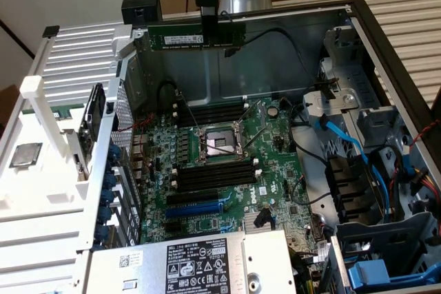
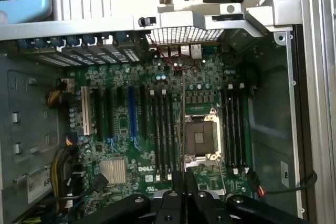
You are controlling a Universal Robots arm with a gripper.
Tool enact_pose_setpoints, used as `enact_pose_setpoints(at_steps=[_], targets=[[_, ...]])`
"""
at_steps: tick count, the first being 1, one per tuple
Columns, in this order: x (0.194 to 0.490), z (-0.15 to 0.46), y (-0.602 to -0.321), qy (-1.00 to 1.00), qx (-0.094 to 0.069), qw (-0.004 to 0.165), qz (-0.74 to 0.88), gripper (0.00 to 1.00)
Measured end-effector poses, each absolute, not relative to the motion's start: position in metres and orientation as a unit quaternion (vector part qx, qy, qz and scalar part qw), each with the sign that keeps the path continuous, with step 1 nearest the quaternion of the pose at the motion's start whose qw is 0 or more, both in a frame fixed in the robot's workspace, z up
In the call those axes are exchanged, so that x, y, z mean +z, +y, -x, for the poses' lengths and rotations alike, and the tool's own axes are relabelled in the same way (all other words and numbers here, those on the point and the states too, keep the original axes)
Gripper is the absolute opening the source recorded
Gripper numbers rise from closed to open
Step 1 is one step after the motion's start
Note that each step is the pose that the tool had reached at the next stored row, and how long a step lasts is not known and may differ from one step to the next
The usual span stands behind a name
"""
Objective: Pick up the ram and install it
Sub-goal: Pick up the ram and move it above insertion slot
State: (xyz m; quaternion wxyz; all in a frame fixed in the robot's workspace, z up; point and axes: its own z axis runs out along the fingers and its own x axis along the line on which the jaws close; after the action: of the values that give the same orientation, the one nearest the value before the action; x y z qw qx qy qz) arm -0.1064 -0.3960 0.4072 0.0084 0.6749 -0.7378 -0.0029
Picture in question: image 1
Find thin black wire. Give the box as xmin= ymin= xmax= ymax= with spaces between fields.
xmin=291 ymin=175 xmax=334 ymax=206

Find blue expansion slot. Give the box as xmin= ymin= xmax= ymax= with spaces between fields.
xmin=164 ymin=201 xmax=224 ymax=220

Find metal locking lever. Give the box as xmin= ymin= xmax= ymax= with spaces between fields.
xmin=239 ymin=100 xmax=268 ymax=149
xmin=176 ymin=90 xmax=201 ymax=134

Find black power plug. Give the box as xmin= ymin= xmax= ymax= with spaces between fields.
xmin=253 ymin=207 xmax=273 ymax=229

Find green RAM stick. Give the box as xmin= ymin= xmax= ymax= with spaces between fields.
xmin=147 ymin=21 xmax=247 ymax=51

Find silver drive bracket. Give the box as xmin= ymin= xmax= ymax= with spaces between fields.
xmin=302 ymin=87 xmax=358 ymax=127

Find blue SATA wire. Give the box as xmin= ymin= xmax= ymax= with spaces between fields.
xmin=315 ymin=114 xmax=392 ymax=221

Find CPU socket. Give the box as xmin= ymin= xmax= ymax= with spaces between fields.
xmin=195 ymin=120 xmax=253 ymax=168

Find red yellow power wires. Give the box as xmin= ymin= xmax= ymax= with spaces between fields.
xmin=411 ymin=166 xmax=441 ymax=193

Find silver card bracket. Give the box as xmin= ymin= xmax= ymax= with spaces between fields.
xmin=61 ymin=127 xmax=91 ymax=182

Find blue SATA plug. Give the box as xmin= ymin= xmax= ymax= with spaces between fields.
xmin=402 ymin=141 xmax=420 ymax=189

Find thin red wire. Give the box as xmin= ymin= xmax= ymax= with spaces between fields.
xmin=113 ymin=114 xmax=156 ymax=134

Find green circuit board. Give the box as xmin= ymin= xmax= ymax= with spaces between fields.
xmin=20 ymin=103 xmax=85 ymax=119

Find black box device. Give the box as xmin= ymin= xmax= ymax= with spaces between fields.
xmin=121 ymin=0 xmax=163 ymax=27

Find black hard disk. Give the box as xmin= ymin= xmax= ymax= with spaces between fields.
xmin=78 ymin=82 xmax=105 ymax=144

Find black RAM slot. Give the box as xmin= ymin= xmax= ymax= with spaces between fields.
xmin=172 ymin=163 xmax=261 ymax=181
xmin=174 ymin=115 xmax=247 ymax=128
xmin=173 ymin=105 xmax=249 ymax=117
xmin=173 ymin=110 xmax=249 ymax=122
xmin=172 ymin=158 xmax=260 ymax=176
xmin=171 ymin=169 xmax=263 ymax=187
xmin=173 ymin=100 xmax=249 ymax=112
xmin=171 ymin=174 xmax=263 ymax=193

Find thick black wire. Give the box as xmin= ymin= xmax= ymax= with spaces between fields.
xmin=289 ymin=103 xmax=332 ymax=167

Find silver power supply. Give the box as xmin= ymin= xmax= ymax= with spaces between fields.
xmin=88 ymin=228 xmax=298 ymax=294

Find red black twisted wire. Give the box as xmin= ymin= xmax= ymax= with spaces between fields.
xmin=411 ymin=122 xmax=441 ymax=144

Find silver heat sink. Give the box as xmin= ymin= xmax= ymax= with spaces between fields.
xmin=243 ymin=211 xmax=277 ymax=237

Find white parts rack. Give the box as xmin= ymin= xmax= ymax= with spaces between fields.
xmin=0 ymin=74 xmax=94 ymax=214

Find long black expansion slot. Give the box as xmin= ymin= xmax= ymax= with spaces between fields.
xmin=166 ymin=189 xmax=221 ymax=208

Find silver CPU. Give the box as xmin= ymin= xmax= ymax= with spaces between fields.
xmin=9 ymin=141 xmax=43 ymax=169

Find open PC case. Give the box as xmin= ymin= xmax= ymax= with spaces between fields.
xmin=81 ymin=0 xmax=441 ymax=294

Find short black expansion slot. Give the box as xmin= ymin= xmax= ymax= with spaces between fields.
xmin=163 ymin=220 xmax=183 ymax=235

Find blue plastic rail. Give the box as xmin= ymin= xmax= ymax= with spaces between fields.
xmin=389 ymin=268 xmax=441 ymax=286

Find green motherboard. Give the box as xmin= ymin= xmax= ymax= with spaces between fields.
xmin=132 ymin=96 xmax=334 ymax=274

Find blue plastic latch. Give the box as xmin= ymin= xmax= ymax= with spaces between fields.
xmin=347 ymin=258 xmax=393 ymax=288

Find black looped wire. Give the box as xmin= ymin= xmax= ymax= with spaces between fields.
xmin=156 ymin=79 xmax=184 ymax=116

